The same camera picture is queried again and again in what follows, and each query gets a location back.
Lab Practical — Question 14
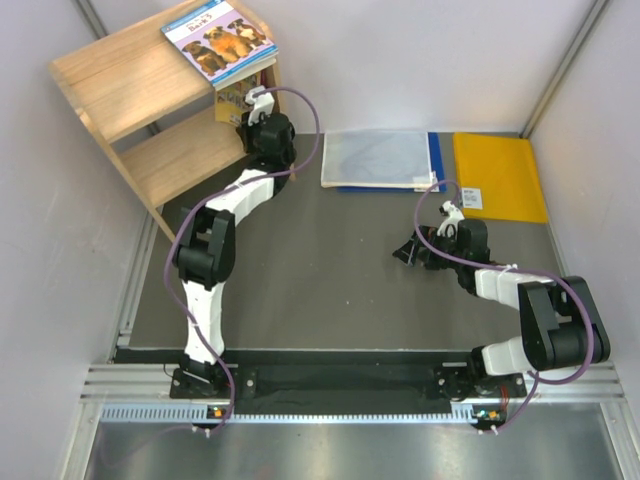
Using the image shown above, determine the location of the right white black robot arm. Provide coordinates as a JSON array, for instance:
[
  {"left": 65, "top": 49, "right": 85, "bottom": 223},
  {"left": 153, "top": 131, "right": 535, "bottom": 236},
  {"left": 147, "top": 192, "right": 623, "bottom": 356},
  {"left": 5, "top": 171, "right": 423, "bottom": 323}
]
[{"left": 393, "top": 219, "right": 611, "bottom": 396}]

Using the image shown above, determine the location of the Why Do Dogs Bark book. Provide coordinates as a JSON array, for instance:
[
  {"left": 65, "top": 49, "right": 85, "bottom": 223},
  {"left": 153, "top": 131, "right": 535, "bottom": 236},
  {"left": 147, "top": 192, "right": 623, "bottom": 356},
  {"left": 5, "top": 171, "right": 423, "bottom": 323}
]
[{"left": 161, "top": 1, "right": 278, "bottom": 83}]

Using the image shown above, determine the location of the clear plastic file folder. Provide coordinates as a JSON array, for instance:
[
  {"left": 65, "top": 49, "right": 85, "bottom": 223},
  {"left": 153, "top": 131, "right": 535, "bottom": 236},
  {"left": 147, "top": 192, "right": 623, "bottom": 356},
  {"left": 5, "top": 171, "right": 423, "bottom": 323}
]
[{"left": 320, "top": 128, "right": 435, "bottom": 190}]

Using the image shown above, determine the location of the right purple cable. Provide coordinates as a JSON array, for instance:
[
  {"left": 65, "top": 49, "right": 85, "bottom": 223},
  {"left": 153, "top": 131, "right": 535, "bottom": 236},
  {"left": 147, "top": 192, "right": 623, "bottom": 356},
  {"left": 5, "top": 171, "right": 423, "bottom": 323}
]
[{"left": 414, "top": 179, "right": 601, "bottom": 435}]

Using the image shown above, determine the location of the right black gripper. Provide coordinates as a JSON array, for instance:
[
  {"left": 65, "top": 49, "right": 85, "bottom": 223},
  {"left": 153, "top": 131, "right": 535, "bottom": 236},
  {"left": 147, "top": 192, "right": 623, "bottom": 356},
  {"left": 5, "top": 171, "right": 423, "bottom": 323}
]
[{"left": 393, "top": 225, "right": 466, "bottom": 270}]

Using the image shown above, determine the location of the pink Taming of Shrew book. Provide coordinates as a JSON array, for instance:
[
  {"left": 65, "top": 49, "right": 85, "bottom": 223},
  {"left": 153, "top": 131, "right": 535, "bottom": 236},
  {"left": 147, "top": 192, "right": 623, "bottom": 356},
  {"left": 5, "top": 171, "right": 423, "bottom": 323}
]
[{"left": 214, "top": 73, "right": 262, "bottom": 127}]

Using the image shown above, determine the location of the aluminium rail frame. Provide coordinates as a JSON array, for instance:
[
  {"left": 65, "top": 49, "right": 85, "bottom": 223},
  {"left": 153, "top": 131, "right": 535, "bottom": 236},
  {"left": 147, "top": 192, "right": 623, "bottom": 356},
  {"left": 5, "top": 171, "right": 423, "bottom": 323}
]
[{"left": 61, "top": 364, "right": 639, "bottom": 479}]

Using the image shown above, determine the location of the yellow file folder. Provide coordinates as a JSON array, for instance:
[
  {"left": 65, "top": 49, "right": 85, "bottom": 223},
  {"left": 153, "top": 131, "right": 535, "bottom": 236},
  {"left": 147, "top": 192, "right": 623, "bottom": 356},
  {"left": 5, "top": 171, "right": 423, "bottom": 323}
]
[{"left": 453, "top": 132, "right": 548, "bottom": 224}]

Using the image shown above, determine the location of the wooden two-tier shelf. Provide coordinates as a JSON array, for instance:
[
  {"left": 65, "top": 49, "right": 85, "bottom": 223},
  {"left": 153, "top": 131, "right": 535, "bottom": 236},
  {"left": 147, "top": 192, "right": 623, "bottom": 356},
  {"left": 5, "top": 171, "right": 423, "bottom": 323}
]
[{"left": 47, "top": 0, "right": 296, "bottom": 236}]

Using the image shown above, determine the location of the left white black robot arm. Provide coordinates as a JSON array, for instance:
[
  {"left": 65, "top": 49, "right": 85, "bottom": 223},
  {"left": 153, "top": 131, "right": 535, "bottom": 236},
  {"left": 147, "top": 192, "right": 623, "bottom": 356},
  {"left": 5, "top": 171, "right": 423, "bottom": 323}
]
[{"left": 173, "top": 113, "right": 296, "bottom": 397}]

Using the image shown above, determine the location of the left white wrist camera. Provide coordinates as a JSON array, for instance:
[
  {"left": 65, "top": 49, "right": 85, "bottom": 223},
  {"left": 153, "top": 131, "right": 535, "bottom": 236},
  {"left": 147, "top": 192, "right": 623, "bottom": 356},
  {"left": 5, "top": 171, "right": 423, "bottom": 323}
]
[{"left": 245, "top": 86, "right": 275, "bottom": 126}]

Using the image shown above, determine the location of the purple cable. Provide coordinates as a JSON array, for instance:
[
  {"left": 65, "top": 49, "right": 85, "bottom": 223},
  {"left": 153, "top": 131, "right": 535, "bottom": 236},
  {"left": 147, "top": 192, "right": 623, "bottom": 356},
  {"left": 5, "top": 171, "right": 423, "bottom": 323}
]
[
  {"left": 414, "top": 179, "right": 601, "bottom": 435},
  {"left": 163, "top": 87, "right": 321, "bottom": 440}
]

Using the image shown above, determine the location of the blue Nineteen Eighty-Four book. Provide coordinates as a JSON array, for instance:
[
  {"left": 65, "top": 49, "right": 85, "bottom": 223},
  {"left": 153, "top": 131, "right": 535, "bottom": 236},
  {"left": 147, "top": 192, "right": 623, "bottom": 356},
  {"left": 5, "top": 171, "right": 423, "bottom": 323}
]
[{"left": 210, "top": 56, "right": 277, "bottom": 91}]

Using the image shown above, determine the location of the blue file folder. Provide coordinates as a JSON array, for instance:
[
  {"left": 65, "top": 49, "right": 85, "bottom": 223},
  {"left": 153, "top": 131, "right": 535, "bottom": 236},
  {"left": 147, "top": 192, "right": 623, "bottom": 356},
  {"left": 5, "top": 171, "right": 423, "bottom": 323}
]
[{"left": 337, "top": 131, "right": 447, "bottom": 194}]

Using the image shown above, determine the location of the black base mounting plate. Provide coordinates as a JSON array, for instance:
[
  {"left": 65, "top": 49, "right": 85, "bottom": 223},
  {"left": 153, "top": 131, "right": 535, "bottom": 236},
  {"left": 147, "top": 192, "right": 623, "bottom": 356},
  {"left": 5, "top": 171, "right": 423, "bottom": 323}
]
[{"left": 169, "top": 349, "right": 507, "bottom": 415}]

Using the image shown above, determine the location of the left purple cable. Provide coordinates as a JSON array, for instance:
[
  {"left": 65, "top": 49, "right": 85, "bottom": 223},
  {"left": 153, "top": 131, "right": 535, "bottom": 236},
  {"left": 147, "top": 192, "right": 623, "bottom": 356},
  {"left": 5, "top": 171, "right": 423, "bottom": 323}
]
[{"left": 163, "top": 87, "right": 321, "bottom": 440}]

